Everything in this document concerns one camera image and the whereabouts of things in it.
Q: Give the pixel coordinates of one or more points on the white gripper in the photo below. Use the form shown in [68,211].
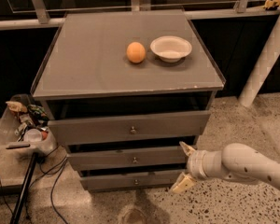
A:
[194,166]

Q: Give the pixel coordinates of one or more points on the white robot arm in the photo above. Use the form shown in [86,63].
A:
[234,163]

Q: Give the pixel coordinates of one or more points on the grey top drawer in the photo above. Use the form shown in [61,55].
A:
[128,128]

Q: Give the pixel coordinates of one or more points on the grey drawer cabinet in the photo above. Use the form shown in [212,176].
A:
[87,74]

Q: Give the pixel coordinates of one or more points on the white paper bowl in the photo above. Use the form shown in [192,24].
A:
[171,49]

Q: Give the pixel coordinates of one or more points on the orange fruit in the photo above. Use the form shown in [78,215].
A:
[136,52]

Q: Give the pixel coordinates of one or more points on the green snack bag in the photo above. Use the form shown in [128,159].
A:
[38,112]

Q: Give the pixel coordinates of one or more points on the white cup in bin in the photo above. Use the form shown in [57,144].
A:
[33,135]

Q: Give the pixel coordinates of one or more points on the white pillar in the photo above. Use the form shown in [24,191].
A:
[263,67]

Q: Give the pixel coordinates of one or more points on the black stand pole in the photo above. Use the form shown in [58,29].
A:
[24,190]

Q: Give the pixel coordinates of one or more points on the metal window railing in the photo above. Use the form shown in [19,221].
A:
[115,6]

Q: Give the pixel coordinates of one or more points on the tan crumpled item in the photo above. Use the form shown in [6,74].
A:
[16,107]

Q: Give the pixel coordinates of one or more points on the yellow object on ledge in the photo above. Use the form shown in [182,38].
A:
[272,4]

